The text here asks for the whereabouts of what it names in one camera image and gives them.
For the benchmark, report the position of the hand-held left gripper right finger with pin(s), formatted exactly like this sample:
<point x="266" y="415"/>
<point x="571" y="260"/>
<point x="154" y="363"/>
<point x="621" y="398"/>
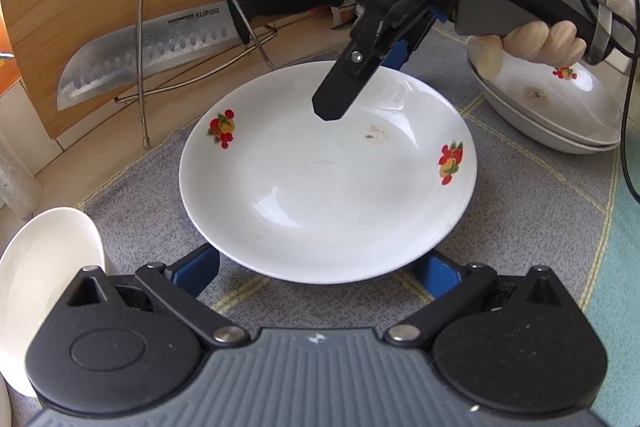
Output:
<point x="440" y="277"/>

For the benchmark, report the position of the clear plastic wrap roll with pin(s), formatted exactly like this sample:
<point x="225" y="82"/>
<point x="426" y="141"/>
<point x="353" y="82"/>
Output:
<point x="15" y="177"/>

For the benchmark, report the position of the person's right hand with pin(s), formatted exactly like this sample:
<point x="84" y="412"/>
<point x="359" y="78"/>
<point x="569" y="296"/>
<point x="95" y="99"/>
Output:
<point x="540" y="44"/>

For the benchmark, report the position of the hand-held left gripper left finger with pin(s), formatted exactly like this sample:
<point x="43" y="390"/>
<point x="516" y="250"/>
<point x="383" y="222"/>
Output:
<point x="197" y="269"/>

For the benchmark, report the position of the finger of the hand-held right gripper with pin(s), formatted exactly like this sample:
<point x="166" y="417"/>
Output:
<point x="340" y="87"/>
<point x="397" y="54"/>

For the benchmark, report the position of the grey and teal checked towel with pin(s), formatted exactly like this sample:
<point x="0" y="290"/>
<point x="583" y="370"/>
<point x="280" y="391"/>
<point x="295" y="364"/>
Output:
<point x="525" y="217"/>

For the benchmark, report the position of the white bowl with pink flowers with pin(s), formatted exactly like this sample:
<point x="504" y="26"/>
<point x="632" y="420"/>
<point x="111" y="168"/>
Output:
<point x="45" y="287"/>

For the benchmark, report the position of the white fruit-print plate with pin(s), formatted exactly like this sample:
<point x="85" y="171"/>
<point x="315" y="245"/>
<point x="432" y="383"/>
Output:
<point x="310" y="187"/>
<point x="560" y="146"/>
<point x="565" y="107"/>

